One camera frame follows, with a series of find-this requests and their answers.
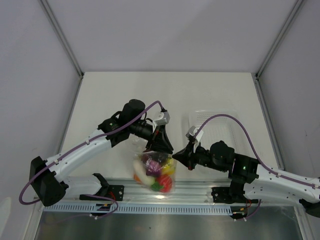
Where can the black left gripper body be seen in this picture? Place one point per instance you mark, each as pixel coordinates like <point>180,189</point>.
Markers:
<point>145,130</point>

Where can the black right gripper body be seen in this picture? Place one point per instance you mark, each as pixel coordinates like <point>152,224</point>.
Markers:
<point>202,157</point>

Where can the dark purple toy plum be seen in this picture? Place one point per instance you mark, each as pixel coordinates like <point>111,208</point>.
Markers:
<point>155,156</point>

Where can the yellow toy banana bunch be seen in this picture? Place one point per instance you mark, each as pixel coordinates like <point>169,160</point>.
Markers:
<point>169,167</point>

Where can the clear zip top bag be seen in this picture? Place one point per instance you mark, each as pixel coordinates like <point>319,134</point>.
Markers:
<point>137,147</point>

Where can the red toy tomato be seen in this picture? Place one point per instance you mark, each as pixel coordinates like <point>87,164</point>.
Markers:
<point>164,183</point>

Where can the white toy radish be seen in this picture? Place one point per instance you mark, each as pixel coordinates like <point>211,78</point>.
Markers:
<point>140,171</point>

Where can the orange toy orange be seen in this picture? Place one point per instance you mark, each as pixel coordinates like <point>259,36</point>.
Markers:
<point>137,179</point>

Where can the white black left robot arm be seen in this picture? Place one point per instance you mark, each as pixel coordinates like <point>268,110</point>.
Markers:
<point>50,178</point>

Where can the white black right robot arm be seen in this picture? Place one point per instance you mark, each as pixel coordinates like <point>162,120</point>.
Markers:
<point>252,182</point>

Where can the white perforated plastic basket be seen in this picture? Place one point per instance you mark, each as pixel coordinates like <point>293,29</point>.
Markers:
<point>219,129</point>

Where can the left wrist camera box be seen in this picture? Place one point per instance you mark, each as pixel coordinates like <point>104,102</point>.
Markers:
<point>160,118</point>

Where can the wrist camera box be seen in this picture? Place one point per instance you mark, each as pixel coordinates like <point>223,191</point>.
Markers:
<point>194,135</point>
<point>160,118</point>

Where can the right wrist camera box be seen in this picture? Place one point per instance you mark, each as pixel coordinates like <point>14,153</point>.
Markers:
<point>194,135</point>

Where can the silver aluminium front rail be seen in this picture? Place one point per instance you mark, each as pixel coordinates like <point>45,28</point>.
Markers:
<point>197,192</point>

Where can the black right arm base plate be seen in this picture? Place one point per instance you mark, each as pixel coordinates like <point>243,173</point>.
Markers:
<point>229,195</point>

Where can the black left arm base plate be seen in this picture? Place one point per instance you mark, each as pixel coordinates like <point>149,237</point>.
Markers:
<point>116,192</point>

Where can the white slotted cable duct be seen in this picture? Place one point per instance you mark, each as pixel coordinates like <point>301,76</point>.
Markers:
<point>130,208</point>

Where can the left aluminium frame post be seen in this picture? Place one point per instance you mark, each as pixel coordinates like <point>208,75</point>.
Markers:
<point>56,27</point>

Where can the aluminium frame post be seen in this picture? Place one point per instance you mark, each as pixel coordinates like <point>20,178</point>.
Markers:
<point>280,36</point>
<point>56,27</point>

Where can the right aluminium frame post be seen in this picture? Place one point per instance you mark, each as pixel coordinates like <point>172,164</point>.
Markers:
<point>280,36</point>

